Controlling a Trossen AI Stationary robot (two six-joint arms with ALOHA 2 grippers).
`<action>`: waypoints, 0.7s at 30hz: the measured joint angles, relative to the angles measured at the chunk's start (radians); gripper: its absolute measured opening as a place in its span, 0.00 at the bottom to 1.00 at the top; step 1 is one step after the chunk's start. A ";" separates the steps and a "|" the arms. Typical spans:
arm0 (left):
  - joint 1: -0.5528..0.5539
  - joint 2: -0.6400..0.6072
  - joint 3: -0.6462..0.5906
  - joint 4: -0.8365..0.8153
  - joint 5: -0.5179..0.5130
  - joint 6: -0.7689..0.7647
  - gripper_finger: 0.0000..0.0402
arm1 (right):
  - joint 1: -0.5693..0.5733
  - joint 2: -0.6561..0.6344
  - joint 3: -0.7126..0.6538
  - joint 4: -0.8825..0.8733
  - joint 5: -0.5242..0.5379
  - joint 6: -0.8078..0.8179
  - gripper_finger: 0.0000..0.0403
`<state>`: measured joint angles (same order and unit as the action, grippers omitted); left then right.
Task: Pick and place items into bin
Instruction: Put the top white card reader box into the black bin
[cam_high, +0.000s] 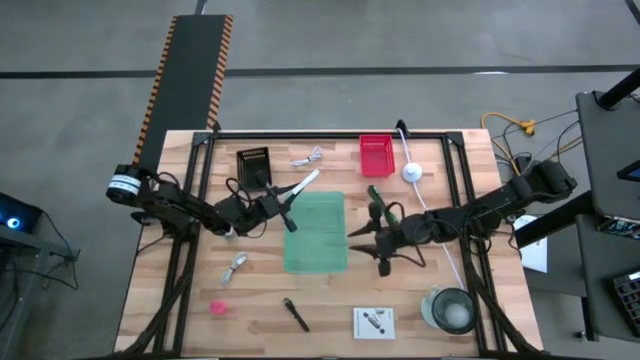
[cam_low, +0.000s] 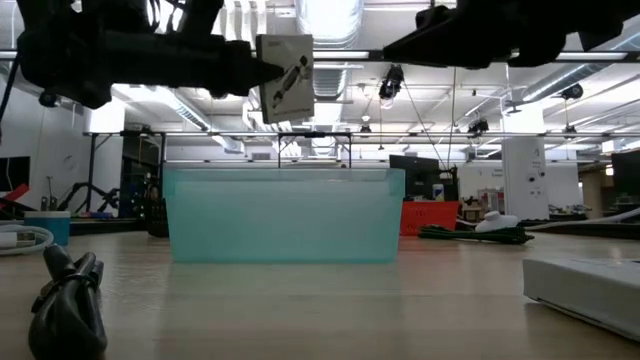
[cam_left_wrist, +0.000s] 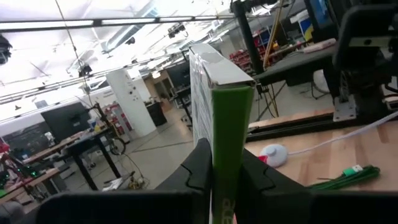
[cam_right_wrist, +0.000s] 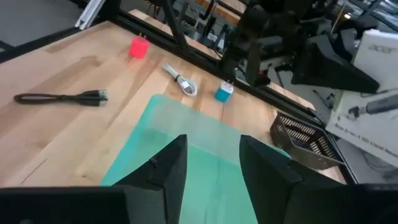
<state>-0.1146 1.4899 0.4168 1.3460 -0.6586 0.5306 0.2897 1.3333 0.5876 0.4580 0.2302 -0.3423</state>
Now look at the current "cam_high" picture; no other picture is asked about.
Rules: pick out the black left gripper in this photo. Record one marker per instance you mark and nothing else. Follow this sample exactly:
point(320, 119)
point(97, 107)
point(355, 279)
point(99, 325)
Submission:
point(287, 220)

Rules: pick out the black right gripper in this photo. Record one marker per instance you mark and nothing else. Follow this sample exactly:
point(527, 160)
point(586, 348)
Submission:
point(384, 265)

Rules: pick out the translucent teal plastic bin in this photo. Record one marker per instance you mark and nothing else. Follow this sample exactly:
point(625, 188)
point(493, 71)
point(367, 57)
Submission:
point(316, 235)

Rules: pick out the small pink object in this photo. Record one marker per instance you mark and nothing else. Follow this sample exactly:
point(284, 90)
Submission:
point(218, 307)

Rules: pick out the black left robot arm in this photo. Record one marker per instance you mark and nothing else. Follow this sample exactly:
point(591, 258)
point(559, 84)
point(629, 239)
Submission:
point(175, 205)

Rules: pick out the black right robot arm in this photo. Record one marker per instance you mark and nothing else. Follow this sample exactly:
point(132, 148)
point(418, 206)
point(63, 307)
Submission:
point(500, 200)

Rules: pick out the black plastic mesh basket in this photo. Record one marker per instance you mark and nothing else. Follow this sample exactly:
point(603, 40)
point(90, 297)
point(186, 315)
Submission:
point(247, 162)

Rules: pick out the red plastic mesh basket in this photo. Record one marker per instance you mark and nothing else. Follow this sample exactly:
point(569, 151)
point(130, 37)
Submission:
point(377, 156)

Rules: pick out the black orange striped ramp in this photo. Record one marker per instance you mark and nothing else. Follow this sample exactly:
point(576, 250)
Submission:
point(185, 85)

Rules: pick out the white paper sheet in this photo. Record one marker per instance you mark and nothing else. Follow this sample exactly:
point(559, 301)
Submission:
point(534, 250)

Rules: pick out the dark grey desk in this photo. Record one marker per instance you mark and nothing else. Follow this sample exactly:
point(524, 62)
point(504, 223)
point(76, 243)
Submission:
point(610, 150)

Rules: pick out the dark keyboard device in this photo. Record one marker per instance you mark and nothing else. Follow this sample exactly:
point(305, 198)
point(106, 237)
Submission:
point(629, 300)

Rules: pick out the computer with blue light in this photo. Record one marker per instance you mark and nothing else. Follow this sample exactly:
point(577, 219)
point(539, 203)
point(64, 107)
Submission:
point(15, 220)

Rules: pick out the black pole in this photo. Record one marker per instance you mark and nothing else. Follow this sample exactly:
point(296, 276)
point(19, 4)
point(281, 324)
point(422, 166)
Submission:
point(620, 87)

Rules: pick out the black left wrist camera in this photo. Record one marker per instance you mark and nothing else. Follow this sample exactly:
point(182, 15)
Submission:
point(268, 207)

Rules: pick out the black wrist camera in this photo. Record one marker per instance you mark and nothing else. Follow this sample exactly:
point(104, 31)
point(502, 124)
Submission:
point(411, 230)
point(268, 207)

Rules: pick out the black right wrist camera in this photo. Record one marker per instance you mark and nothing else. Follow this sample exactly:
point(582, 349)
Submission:
point(411, 230)

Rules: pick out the black aluminium rig frame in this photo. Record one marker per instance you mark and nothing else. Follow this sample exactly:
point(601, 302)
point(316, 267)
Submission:
point(325, 135)

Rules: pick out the white round inline switch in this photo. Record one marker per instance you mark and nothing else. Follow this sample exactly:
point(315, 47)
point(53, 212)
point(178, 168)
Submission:
point(412, 173)

